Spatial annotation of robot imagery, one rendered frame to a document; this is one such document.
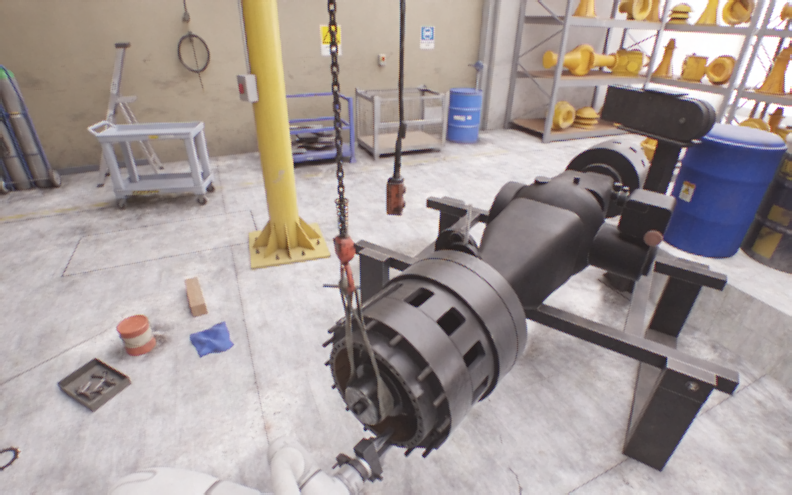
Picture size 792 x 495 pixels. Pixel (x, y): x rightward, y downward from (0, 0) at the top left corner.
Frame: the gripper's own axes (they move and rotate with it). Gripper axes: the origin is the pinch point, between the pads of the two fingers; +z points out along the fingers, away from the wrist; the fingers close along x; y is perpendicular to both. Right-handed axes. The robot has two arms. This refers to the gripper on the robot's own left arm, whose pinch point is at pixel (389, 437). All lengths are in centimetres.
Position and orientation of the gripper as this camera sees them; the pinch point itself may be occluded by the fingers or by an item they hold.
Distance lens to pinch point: 148.8
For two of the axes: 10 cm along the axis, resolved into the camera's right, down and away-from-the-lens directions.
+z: 6.3, -3.7, 6.8
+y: 7.4, 0.3, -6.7
